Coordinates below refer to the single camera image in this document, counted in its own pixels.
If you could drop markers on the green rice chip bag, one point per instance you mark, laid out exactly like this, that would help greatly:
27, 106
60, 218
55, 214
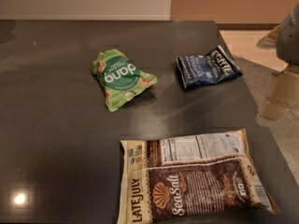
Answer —
119, 78

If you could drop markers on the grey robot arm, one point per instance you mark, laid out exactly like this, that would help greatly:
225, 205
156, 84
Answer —
287, 44

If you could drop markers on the blue kettle chip bag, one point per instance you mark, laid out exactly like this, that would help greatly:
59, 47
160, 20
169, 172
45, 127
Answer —
216, 67

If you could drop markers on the brown Late July chip bag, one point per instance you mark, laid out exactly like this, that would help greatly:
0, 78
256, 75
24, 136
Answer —
189, 175

